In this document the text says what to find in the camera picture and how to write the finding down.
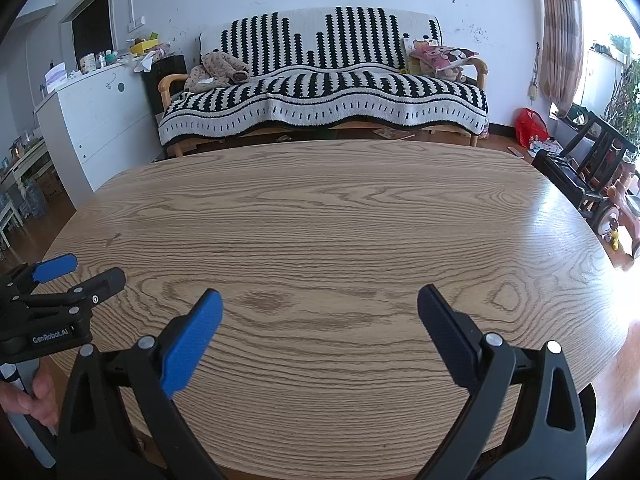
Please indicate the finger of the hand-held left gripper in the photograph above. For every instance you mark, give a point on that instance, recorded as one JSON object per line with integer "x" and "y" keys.
{"x": 100, "y": 285}
{"x": 55, "y": 267}

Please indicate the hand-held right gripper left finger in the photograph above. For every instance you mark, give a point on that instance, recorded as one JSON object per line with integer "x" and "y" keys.
{"x": 192, "y": 345}

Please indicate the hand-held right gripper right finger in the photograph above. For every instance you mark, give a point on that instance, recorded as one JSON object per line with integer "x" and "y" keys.
{"x": 447, "y": 332}

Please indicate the black round bin gold rim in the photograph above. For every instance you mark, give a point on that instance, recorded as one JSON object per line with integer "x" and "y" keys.
{"x": 589, "y": 410}

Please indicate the person's left hand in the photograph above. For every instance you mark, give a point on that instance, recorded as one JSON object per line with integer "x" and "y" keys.
{"x": 42, "y": 390}

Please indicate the pack of water bottles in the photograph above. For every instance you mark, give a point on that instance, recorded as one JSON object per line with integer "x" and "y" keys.
{"x": 36, "y": 200}

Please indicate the white side table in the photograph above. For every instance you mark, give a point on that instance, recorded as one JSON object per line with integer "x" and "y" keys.
{"x": 25, "y": 160}

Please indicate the white cabinet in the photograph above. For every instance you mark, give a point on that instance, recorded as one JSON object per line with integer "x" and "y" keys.
{"x": 100, "y": 120}

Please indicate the wooden sofa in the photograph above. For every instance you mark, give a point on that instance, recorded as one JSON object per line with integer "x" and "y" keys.
{"x": 182, "y": 147}

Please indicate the white paper box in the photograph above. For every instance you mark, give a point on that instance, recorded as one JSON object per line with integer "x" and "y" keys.
{"x": 56, "y": 77}

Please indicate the printed magazine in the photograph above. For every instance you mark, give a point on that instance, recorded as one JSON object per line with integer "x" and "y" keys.
{"x": 395, "y": 133}

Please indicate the white canister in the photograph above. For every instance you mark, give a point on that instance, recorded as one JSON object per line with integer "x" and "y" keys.
{"x": 88, "y": 62}

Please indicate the red plastic bag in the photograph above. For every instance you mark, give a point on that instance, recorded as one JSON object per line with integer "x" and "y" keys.
{"x": 531, "y": 127}

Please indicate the pink ride-on toy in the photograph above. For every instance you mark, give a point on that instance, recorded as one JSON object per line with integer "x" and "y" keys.
{"x": 625, "y": 195}

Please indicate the black cabinet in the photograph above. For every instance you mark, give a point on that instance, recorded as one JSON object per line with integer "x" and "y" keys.
{"x": 167, "y": 65}

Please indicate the yellow box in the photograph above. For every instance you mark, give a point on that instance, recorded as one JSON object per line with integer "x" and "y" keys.
{"x": 142, "y": 47}

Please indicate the black wooden chair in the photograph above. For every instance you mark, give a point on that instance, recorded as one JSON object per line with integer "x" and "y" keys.
{"x": 607, "y": 145}

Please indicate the beige dotted jacket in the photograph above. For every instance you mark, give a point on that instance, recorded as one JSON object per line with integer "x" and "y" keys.
{"x": 220, "y": 65}

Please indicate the black and white sofa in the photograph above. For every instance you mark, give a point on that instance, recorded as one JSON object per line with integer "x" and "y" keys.
{"x": 330, "y": 90}

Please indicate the pink cartoon pillow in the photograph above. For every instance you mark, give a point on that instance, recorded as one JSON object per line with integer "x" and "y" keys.
{"x": 442, "y": 56}

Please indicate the green potted plants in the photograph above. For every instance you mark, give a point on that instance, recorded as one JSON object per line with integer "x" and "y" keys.
{"x": 627, "y": 100}

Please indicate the checked curtain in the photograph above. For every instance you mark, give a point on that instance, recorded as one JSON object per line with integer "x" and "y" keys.
{"x": 562, "y": 35}

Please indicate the beige hanging wall object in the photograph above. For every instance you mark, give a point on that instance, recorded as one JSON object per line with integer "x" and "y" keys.
{"x": 535, "y": 91}

